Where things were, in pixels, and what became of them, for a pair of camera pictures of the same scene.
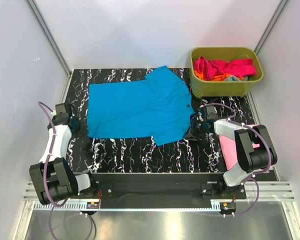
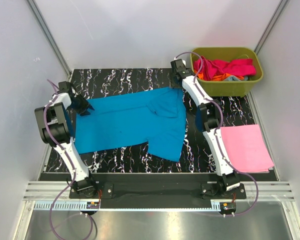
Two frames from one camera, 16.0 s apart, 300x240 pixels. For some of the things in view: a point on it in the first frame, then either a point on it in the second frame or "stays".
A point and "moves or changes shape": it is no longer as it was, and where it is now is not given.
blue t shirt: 159,106 moves or changes shape
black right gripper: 192,132 -> 174,84
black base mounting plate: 111,187 stays
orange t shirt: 218,77 stays
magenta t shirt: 210,68 stays
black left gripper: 83,129 -> 86,105
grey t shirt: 234,78 stays
